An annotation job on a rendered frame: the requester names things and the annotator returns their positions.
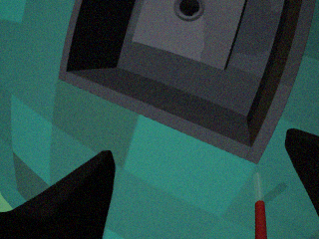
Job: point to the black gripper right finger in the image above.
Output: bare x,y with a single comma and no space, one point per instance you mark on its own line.
303,149

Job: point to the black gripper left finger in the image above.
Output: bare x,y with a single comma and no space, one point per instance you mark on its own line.
74,208

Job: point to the red peg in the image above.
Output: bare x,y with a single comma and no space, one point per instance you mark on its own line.
260,220

